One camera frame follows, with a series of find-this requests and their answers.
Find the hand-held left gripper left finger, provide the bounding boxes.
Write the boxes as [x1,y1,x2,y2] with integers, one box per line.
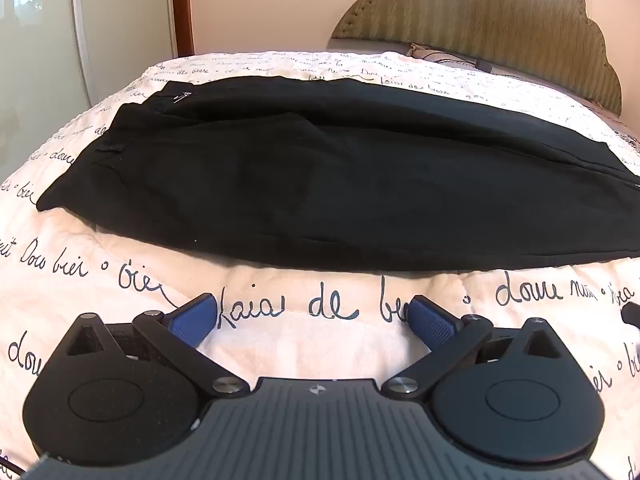
[48,293,251,401]

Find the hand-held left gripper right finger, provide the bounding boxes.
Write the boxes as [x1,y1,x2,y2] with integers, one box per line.
[382,295,582,401]

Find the black pants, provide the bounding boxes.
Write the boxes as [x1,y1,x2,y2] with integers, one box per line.
[36,76,640,272]

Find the white script printed blanket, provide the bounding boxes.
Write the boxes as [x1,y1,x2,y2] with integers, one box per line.
[0,50,640,480]

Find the beige pillow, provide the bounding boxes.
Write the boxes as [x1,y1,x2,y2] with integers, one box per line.
[407,43,481,64]

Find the frosted glass wardrobe door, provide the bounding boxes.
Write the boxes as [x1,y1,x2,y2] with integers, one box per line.
[0,0,177,181]

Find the olive upholstered headboard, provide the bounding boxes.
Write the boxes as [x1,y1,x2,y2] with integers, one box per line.
[330,0,623,113]

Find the black cable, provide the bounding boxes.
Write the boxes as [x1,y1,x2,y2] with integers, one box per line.
[425,52,503,74]

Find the brown wooden wardrobe frame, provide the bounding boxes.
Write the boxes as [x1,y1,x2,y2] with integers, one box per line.
[170,0,196,59]

